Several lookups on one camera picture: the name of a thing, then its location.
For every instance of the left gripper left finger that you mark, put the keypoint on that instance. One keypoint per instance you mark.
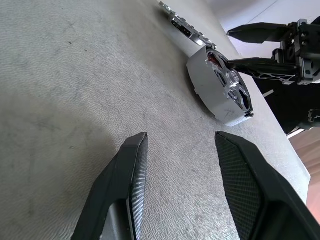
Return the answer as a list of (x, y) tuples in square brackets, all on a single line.
[(117, 175)]

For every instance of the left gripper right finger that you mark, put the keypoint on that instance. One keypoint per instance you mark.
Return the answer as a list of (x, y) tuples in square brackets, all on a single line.
[(250, 190)]

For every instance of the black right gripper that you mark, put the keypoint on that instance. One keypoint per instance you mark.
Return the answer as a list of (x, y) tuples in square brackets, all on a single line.
[(307, 50)]

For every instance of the silver metal spoked wheel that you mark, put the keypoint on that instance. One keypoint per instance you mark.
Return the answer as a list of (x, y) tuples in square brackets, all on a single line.
[(233, 78)]

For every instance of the grey motor housing with copper windings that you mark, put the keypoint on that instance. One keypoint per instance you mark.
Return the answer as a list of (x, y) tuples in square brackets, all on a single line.
[(207, 82)]

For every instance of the grey motor cover with circuit board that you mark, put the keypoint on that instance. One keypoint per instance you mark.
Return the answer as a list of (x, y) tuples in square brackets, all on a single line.
[(185, 27)]

